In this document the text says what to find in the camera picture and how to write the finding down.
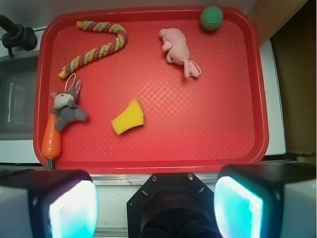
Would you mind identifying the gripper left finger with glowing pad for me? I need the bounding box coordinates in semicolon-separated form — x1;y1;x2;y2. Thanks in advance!
0;169;99;238

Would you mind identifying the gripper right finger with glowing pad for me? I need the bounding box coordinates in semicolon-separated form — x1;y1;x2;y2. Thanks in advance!
214;163;317;238

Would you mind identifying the orange plastic carrot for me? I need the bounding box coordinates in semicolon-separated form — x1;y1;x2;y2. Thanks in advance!
42;114;61;171

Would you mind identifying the grey plush bunny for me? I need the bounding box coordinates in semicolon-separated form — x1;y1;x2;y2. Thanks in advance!
51;73;88;131

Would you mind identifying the stainless steel sink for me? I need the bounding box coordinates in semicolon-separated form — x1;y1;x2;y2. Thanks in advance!
0;56;38;141

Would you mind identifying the yellow sponge piece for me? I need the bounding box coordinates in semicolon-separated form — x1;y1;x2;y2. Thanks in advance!
111;99;145;135

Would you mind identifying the red plastic tray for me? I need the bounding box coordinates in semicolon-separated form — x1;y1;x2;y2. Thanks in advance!
33;7;268;174

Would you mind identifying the black faucet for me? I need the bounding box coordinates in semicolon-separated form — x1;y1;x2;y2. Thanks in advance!
0;15;37;59

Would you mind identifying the pink plush pig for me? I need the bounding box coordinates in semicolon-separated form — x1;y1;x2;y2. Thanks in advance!
158;28;202;78

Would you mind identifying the green textured ball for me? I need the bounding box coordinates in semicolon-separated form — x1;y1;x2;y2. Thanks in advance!
200;6;223;31

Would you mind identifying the multicolored twisted rope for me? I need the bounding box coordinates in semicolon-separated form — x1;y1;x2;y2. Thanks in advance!
58;20;129;80

